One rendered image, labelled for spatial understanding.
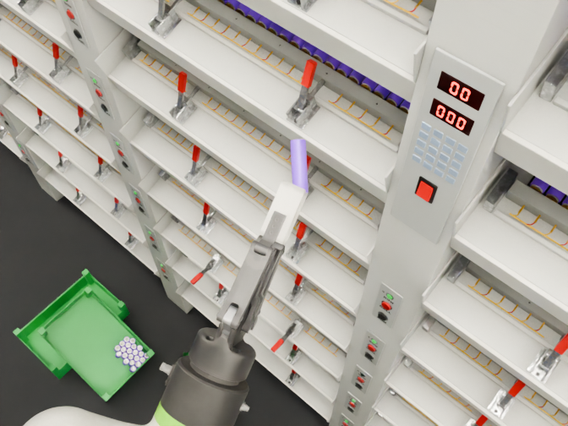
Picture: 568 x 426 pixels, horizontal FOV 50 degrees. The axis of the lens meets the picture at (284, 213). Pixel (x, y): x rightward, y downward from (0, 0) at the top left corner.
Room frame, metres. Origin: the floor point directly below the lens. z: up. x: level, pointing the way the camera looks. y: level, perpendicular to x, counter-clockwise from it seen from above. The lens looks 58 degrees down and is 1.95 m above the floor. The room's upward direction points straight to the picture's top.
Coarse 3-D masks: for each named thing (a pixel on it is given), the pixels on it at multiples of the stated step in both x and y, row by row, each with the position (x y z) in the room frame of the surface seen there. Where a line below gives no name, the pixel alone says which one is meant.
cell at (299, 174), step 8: (296, 144) 0.45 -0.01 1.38; (304, 144) 0.46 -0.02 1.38; (296, 152) 0.44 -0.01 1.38; (304, 152) 0.45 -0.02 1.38; (296, 160) 0.44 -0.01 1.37; (304, 160) 0.44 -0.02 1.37; (296, 168) 0.43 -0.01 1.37; (304, 168) 0.43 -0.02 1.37; (296, 176) 0.42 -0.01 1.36; (304, 176) 0.42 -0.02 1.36; (296, 184) 0.41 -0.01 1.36; (304, 184) 0.41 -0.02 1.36
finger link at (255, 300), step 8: (256, 240) 0.35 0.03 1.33; (280, 248) 0.34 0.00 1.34; (272, 256) 0.33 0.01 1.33; (264, 272) 0.32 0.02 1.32; (264, 280) 0.32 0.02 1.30; (256, 288) 0.30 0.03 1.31; (256, 296) 0.30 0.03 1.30; (256, 304) 0.29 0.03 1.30; (248, 320) 0.27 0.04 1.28; (248, 328) 0.27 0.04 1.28
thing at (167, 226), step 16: (160, 224) 0.83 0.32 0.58; (176, 224) 0.85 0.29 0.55; (176, 240) 0.80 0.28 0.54; (192, 256) 0.76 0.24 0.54; (208, 256) 0.75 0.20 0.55; (208, 272) 0.71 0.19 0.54; (224, 272) 0.71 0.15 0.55; (272, 320) 0.58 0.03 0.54; (288, 320) 0.58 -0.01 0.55; (288, 336) 0.54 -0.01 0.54; (304, 336) 0.54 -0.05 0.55; (320, 352) 0.50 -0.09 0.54; (336, 352) 0.50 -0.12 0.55; (336, 368) 0.46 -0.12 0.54
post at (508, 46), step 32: (448, 0) 0.43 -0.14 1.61; (480, 0) 0.41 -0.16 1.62; (512, 0) 0.39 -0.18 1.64; (544, 0) 0.38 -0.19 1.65; (448, 32) 0.42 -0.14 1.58; (480, 32) 0.40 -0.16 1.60; (512, 32) 0.39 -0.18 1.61; (544, 32) 0.37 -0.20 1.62; (480, 64) 0.40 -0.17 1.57; (512, 64) 0.38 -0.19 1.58; (416, 96) 0.43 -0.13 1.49; (512, 96) 0.37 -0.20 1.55; (480, 160) 0.37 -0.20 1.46; (384, 224) 0.43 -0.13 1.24; (448, 224) 0.38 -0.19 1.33; (384, 256) 0.42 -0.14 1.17; (416, 256) 0.39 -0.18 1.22; (448, 256) 0.40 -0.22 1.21; (416, 288) 0.38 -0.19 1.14; (416, 320) 0.39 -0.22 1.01; (352, 352) 0.42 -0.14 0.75; (384, 352) 0.39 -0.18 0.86; (384, 384) 0.37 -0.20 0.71; (352, 416) 0.39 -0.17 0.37
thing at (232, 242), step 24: (168, 192) 0.82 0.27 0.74; (192, 216) 0.76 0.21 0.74; (216, 216) 0.75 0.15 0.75; (216, 240) 0.69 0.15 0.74; (240, 240) 0.69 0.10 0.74; (240, 264) 0.63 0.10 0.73; (288, 288) 0.57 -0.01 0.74; (312, 288) 0.56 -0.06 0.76; (312, 312) 0.52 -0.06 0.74; (336, 312) 0.51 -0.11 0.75; (336, 336) 0.46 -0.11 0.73
